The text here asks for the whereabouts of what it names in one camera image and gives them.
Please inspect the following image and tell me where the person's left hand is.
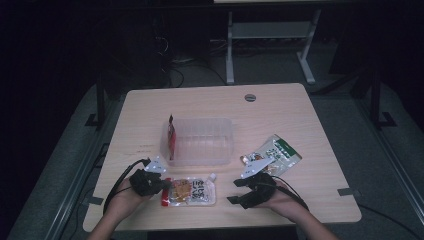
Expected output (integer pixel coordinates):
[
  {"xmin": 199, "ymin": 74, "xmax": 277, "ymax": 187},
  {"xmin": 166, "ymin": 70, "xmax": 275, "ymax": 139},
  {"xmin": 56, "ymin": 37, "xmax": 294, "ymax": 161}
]
[{"xmin": 103, "ymin": 178, "xmax": 153, "ymax": 225}]

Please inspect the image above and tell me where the white metal table frame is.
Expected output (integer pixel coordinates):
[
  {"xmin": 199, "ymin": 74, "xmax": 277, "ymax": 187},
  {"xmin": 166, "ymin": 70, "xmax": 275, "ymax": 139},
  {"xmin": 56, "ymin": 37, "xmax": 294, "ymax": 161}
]
[{"xmin": 225, "ymin": 9, "xmax": 323, "ymax": 86}]

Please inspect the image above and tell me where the red and black snack packet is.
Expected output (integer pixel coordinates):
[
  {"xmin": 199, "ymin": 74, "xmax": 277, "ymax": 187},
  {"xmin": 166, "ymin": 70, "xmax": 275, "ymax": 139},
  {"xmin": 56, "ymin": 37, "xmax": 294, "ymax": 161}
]
[{"xmin": 167, "ymin": 114, "xmax": 177, "ymax": 161}]

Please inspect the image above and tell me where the hand-held gripper black cable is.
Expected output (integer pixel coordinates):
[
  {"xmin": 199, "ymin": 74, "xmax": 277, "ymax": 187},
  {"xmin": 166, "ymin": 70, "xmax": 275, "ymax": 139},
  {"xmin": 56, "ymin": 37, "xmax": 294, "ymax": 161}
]
[
  {"xmin": 270, "ymin": 175, "xmax": 310, "ymax": 212},
  {"xmin": 103, "ymin": 158, "xmax": 152, "ymax": 215}
]

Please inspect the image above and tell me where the right hand-held gripper black cable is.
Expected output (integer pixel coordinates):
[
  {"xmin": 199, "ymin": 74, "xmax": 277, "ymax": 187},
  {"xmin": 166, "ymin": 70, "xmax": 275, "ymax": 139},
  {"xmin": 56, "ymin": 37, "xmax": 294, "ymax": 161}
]
[{"xmin": 270, "ymin": 175, "xmax": 310, "ymax": 212}]

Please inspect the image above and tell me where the green and white snack packet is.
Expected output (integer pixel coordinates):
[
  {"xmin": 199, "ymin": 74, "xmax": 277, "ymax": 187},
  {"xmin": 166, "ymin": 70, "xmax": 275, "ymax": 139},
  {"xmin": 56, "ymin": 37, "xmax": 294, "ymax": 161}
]
[{"xmin": 239, "ymin": 133, "xmax": 303, "ymax": 178}]

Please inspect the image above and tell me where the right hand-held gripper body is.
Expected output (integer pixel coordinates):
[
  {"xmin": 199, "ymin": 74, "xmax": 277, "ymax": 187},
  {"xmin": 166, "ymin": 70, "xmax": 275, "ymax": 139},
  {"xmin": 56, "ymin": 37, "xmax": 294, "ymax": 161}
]
[{"xmin": 239, "ymin": 156, "xmax": 278, "ymax": 210}]

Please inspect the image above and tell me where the black floor cable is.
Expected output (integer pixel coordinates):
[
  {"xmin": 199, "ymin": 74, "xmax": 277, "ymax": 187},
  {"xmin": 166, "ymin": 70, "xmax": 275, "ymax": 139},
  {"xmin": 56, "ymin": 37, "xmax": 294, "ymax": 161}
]
[{"xmin": 358, "ymin": 203, "xmax": 424, "ymax": 240}]

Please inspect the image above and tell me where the black metal stand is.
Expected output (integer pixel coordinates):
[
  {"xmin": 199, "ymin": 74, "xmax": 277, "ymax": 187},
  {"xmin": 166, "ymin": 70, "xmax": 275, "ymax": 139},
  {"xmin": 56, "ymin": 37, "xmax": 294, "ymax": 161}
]
[
  {"xmin": 84, "ymin": 74, "xmax": 108, "ymax": 130},
  {"xmin": 369, "ymin": 66, "xmax": 398, "ymax": 130}
]

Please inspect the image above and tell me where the person's right hand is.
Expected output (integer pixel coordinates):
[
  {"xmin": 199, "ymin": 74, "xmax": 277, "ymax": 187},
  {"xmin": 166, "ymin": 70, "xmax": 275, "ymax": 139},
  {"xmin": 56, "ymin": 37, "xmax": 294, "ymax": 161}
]
[{"xmin": 256, "ymin": 179, "xmax": 302, "ymax": 222}]

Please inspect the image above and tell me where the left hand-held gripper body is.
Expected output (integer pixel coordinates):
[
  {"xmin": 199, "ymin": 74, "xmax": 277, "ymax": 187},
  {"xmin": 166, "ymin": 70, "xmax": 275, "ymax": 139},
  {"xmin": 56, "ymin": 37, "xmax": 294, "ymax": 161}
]
[{"xmin": 129, "ymin": 155, "xmax": 168, "ymax": 197}]

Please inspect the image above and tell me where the clear plastic container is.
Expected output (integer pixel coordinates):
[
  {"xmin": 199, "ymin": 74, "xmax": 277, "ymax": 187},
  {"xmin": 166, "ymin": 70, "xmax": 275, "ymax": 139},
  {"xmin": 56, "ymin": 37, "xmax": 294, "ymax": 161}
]
[{"xmin": 159, "ymin": 117, "xmax": 235, "ymax": 167}]

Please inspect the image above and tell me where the clear snack packet red edge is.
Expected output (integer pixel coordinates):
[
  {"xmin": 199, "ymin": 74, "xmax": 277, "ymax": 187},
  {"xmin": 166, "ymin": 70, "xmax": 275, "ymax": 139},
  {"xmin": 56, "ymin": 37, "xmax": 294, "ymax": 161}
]
[{"xmin": 161, "ymin": 173, "xmax": 218, "ymax": 208}]

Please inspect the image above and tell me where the tangle of black cables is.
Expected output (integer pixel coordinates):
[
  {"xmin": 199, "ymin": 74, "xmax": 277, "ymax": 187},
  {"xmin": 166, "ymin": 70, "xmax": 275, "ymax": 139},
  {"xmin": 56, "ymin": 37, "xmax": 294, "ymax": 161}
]
[{"xmin": 156, "ymin": 34, "xmax": 228, "ymax": 88}]

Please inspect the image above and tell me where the left hand-held gripper black cable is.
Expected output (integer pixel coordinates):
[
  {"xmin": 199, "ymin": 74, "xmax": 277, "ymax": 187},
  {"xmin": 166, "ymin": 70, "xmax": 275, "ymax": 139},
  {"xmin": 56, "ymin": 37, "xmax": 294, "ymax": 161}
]
[{"xmin": 103, "ymin": 158, "xmax": 152, "ymax": 215}]

